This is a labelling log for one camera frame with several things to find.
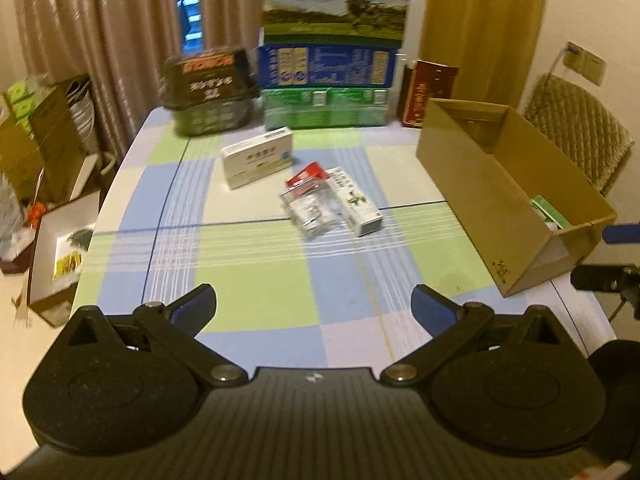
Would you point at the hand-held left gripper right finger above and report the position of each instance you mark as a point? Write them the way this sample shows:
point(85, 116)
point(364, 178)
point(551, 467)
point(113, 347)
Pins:
point(432, 307)

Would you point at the window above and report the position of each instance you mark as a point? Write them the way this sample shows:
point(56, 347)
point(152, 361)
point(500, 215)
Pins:
point(189, 10)

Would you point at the green and white medicine box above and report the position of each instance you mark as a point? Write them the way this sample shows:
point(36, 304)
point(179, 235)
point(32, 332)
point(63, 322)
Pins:
point(550, 212)

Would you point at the stack of white bowls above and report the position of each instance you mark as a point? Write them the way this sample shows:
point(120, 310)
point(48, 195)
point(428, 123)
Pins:
point(82, 115)

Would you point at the brown carton with green labels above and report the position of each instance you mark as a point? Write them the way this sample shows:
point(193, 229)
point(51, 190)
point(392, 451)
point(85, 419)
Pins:
point(30, 145)

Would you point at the beige wall socket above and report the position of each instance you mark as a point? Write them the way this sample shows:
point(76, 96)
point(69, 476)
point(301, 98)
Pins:
point(596, 67)

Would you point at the small orange object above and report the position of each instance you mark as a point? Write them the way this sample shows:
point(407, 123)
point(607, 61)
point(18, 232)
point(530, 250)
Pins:
point(34, 212)

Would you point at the green shrink-wrapped carton pack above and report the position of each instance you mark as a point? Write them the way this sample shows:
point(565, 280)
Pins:
point(325, 107)

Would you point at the cow print milk box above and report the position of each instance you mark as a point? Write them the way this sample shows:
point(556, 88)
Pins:
point(340, 0)

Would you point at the dark red gift box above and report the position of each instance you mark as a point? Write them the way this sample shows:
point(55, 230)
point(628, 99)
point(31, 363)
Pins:
point(427, 92)

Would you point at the blue milk box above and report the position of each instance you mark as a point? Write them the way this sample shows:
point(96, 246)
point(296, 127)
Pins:
point(325, 67)

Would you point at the crumpled silver bag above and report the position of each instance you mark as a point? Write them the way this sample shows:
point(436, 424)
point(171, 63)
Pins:
point(9, 220)

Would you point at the chair with quilted cover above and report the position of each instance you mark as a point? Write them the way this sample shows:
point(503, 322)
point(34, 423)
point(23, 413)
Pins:
point(575, 125)

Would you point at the brown cardboard box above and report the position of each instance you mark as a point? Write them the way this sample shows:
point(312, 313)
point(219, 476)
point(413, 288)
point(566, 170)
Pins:
point(480, 185)

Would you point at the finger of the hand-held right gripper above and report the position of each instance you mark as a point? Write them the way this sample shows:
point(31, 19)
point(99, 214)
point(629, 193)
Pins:
point(600, 277)
point(622, 234)

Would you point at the checked desktop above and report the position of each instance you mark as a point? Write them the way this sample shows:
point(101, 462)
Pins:
point(250, 260)

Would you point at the clear packet with red header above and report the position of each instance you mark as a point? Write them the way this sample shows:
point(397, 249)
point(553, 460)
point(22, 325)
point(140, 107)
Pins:
point(310, 205)

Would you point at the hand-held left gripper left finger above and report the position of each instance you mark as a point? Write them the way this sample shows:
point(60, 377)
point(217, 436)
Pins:
point(192, 307)

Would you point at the beige curtain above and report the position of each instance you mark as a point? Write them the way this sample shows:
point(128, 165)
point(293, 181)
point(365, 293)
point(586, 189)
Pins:
point(100, 20)

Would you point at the dark snack box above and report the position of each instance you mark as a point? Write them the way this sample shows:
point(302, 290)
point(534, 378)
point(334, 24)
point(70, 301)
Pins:
point(210, 92)

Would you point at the small white plant-print box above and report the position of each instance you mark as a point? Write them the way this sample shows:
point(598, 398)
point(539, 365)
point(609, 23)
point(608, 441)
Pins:
point(357, 205)

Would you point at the flat picture gift box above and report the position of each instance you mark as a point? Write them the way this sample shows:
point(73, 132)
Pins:
point(65, 255)

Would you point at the wall socket with plug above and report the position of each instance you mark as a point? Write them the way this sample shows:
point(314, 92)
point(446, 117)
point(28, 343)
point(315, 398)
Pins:
point(575, 57)

